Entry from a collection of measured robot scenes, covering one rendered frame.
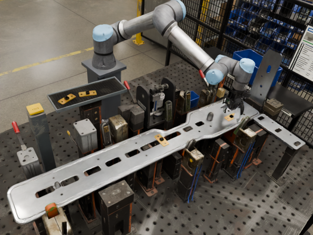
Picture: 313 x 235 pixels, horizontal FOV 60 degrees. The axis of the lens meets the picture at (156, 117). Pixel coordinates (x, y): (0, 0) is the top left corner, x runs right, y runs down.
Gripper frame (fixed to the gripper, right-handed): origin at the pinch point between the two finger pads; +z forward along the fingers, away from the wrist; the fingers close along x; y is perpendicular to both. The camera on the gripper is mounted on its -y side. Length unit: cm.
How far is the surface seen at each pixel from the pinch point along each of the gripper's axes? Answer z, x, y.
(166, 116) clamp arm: -0.6, -16.8, 34.2
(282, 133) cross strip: 1.1, 24.5, -16.0
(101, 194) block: -1, 10, 87
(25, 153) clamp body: -4, -23, 106
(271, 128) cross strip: 1.1, 18.8, -13.6
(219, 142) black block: 2.3, 11.0, 20.1
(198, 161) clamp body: -1.8, 17.2, 41.5
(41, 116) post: -11, -35, 94
